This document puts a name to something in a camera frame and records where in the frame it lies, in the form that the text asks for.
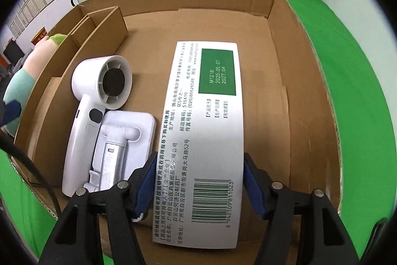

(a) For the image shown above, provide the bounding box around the pastel plush toy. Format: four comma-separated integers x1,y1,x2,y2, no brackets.
4,33,66,138

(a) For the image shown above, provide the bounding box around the large cardboard box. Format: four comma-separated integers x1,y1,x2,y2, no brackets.
11,0,342,265

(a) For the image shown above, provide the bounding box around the black monitor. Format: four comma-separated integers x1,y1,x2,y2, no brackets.
2,38,25,65

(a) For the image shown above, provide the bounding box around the white folding phone stand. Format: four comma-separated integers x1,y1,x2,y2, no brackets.
88,111,156,192

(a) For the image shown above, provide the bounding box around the narrow cardboard box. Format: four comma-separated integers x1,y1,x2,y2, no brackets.
14,6,128,188

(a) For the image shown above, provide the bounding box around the red paper cup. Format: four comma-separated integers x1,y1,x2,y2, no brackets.
31,30,48,44

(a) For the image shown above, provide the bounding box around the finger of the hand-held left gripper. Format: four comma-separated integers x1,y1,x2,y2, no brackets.
0,99,22,128

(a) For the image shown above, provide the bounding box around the white handheld fan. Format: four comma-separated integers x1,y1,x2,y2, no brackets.
61,55,133,198

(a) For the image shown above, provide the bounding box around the white green medicine box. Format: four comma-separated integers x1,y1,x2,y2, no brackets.
152,41,244,250

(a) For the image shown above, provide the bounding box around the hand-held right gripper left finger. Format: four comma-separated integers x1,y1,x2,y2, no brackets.
37,151,159,265

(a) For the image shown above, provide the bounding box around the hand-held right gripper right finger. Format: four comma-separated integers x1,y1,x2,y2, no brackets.
243,152,362,265

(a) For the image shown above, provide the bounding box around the green table cloth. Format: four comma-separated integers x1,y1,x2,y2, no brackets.
0,0,397,265

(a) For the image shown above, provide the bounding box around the black cable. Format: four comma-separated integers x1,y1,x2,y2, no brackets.
0,131,63,220

